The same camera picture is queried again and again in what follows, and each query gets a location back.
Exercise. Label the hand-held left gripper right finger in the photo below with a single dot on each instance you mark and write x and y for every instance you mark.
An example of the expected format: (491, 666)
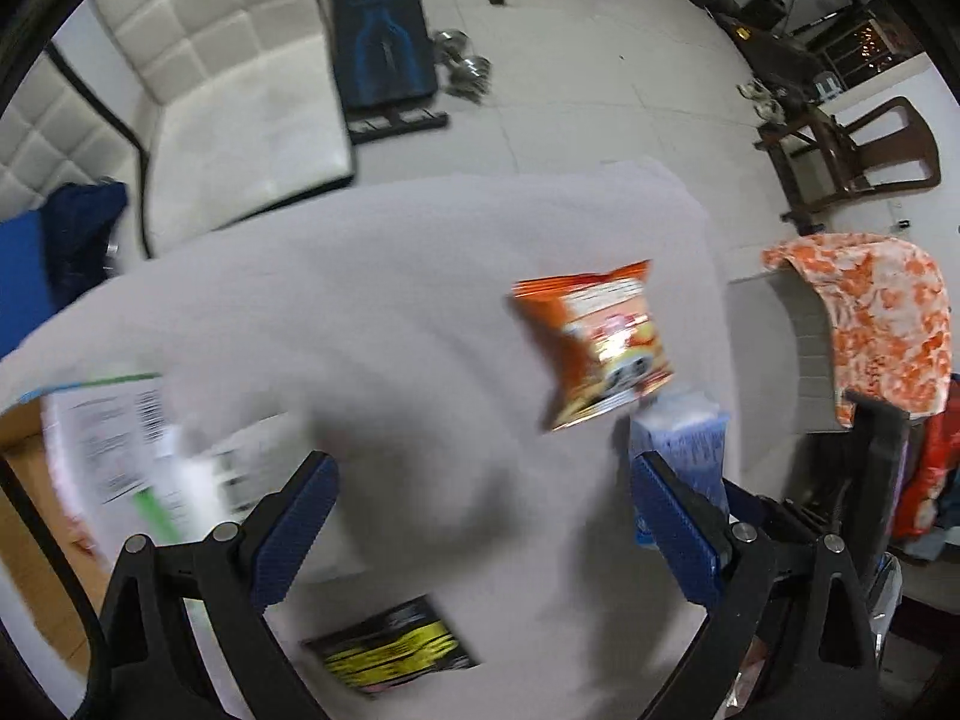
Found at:
(673, 519)

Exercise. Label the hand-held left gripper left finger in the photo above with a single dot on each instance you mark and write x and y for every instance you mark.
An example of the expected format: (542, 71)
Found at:
(294, 526)

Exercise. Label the orange snack packet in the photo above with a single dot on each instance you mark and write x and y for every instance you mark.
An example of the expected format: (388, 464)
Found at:
(600, 341)

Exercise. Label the blue and white tissue pack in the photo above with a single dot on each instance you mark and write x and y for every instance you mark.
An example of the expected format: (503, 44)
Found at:
(679, 457)

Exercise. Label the black and yellow packet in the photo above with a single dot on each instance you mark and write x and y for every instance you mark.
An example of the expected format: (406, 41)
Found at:
(390, 648)

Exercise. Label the white printed packet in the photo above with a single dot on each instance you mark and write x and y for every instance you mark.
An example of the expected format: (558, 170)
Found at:
(135, 457)

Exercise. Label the white table cloth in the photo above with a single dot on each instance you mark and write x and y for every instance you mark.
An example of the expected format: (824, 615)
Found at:
(375, 360)

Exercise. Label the grey plastic chair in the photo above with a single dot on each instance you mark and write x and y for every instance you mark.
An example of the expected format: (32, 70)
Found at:
(806, 345)

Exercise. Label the red bag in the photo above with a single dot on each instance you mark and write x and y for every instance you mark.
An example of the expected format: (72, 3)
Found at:
(926, 480)

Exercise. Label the orange floral cloth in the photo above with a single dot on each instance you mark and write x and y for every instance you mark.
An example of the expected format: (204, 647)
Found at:
(881, 315)

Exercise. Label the brown wooden chair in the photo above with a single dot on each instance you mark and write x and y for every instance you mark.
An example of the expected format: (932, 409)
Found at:
(855, 154)

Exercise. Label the white quilted sofa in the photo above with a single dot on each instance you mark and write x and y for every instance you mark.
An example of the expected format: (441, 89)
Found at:
(187, 90)

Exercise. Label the black weight bench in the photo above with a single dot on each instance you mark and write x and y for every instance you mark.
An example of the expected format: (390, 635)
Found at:
(772, 45)

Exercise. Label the chrome dumbbell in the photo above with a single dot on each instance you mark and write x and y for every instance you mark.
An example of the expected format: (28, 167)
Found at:
(461, 64)

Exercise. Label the black and blue exercise bench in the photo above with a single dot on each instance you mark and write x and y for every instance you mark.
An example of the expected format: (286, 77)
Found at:
(381, 37)

